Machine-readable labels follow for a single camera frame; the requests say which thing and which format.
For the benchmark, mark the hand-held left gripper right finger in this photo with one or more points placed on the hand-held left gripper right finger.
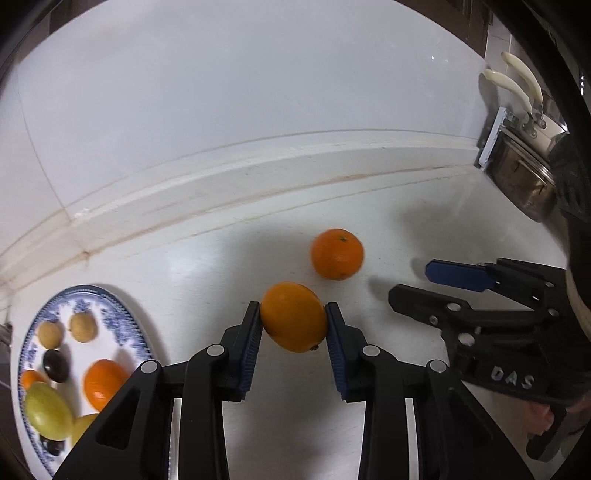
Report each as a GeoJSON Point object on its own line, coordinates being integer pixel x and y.
{"type": "Point", "coordinates": [336, 355]}

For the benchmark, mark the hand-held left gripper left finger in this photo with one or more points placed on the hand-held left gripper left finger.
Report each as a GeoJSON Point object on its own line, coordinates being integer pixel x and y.
{"type": "Point", "coordinates": [248, 350]}

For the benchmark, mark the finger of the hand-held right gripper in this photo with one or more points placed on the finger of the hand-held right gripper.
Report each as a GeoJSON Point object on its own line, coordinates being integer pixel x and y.
{"type": "Point", "coordinates": [457, 274]}
{"type": "Point", "coordinates": [425, 304]}

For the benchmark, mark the smooth light orange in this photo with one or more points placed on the smooth light orange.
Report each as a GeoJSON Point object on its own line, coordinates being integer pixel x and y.
{"type": "Point", "coordinates": [294, 316]}

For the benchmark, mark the large bumpy orange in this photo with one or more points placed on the large bumpy orange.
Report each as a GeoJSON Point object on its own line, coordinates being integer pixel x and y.
{"type": "Point", "coordinates": [337, 254]}

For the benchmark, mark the blue patterned white plate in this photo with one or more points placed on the blue patterned white plate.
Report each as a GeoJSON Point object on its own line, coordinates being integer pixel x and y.
{"type": "Point", "coordinates": [124, 325]}

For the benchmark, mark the tan yellow round fruit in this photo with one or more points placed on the tan yellow round fruit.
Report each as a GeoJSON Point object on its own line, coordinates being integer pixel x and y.
{"type": "Point", "coordinates": [50, 333]}

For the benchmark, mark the person's right hand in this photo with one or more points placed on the person's right hand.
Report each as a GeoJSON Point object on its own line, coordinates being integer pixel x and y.
{"type": "Point", "coordinates": [540, 417]}

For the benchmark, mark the steel pot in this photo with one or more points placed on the steel pot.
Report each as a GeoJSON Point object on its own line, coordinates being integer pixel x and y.
{"type": "Point", "coordinates": [521, 180]}

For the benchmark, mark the white plastic rack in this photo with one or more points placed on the white plastic rack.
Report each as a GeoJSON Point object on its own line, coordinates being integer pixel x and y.
{"type": "Point", "coordinates": [491, 138]}

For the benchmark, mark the brownish green round fruit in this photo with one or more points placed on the brownish green round fruit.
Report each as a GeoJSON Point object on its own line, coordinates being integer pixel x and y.
{"type": "Point", "coordinates": [84, 326]}

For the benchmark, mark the dark purple fruit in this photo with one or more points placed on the dark purple fruit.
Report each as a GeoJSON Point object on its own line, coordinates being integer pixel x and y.
{"type": "Point", "coordinates": [56, 365]}
{"type": "Point", "coordinates": [51, 446]}

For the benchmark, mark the green pomelo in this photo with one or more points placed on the green pomelo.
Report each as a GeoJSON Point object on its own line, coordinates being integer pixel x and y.
{"type": "Point", "coordinates": [48, 410]}

